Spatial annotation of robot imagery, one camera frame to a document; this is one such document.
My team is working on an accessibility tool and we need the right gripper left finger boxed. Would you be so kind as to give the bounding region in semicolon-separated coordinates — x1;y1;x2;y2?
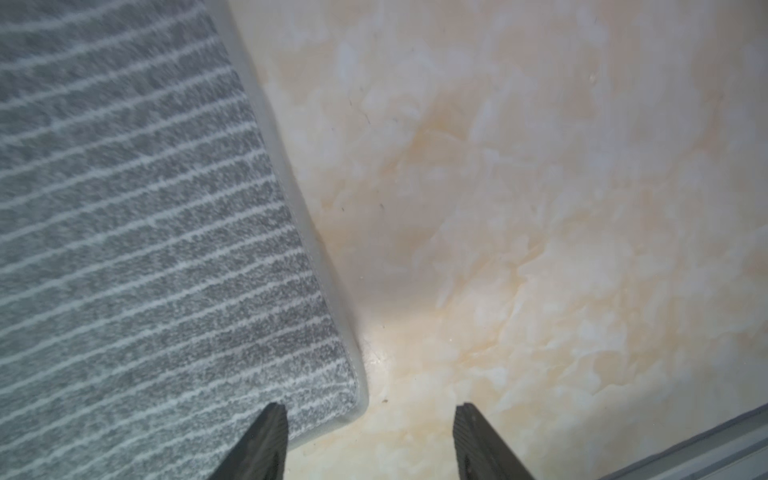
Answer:
209;402;289;480

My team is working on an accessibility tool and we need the grey striped dishcloth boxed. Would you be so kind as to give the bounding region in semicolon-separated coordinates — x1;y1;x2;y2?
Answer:
1;1;368;479

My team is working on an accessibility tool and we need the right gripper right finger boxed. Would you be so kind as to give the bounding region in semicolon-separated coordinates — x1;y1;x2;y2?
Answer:
452;402;534;480

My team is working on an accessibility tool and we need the aluminium front rail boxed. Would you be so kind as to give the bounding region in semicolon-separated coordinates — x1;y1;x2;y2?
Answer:
596;404;767;479

